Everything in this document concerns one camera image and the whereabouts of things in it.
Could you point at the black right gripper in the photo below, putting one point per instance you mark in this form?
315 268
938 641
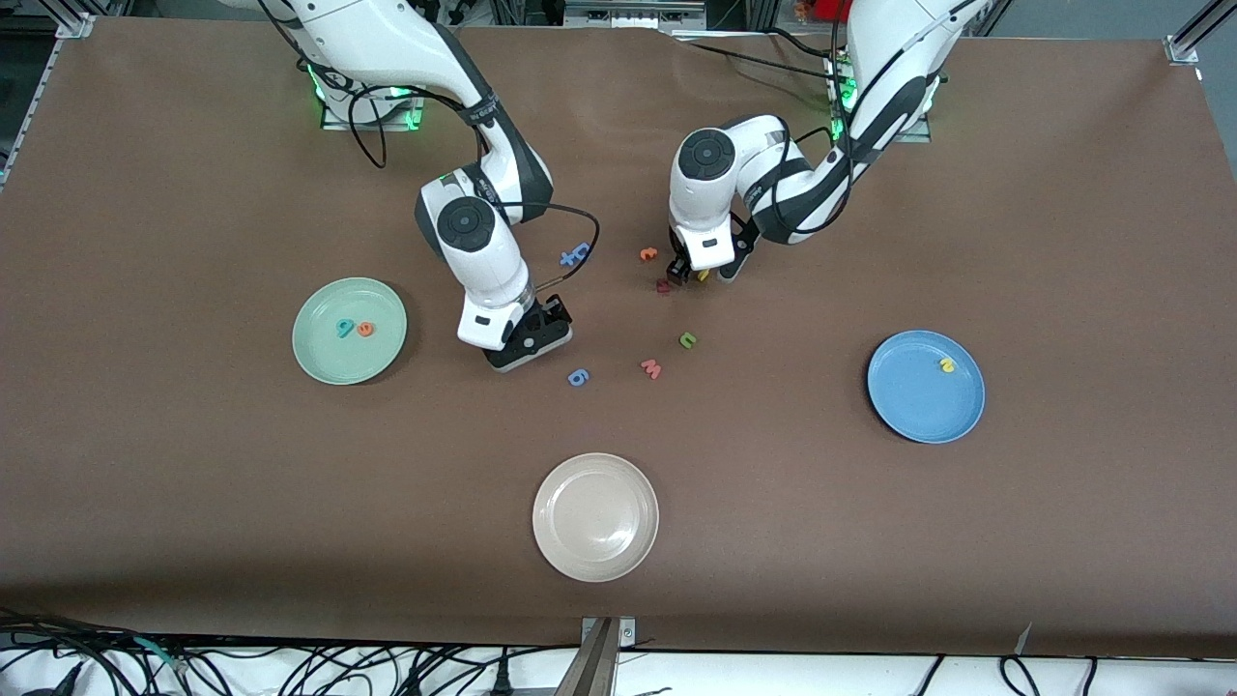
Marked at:
551 311

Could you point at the aluminium corner bracket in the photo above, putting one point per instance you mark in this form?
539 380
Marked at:
75 26

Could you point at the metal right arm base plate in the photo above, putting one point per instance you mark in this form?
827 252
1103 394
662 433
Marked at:
372 127

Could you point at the blue foam number six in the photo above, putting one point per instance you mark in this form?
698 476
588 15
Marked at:
572 376

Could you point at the aluminium frame profile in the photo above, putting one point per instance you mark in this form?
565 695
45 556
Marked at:
1184 46

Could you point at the grey metal equipment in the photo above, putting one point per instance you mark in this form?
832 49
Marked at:
633 14

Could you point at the blue plate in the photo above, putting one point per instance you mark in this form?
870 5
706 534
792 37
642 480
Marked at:
908 396

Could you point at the beige plate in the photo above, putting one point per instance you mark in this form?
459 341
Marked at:
595 517

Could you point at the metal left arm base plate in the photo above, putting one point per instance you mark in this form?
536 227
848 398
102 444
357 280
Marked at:
918 135

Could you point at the red box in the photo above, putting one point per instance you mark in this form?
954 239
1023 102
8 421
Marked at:
829 10

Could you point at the metal post with bracket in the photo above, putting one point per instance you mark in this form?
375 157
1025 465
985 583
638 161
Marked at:
599 667

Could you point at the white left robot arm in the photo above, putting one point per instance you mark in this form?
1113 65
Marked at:
705 208

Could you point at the blue foam letter P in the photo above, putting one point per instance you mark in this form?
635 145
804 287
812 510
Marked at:
577 259

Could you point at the pale green plate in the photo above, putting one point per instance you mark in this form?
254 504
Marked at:
329 362

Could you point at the pink foam letter W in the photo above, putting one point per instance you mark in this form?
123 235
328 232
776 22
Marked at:
651 370

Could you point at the brown table cover sheet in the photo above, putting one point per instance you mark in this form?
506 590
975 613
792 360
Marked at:
193 483

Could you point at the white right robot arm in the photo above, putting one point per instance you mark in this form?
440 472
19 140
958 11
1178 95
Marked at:
493 280

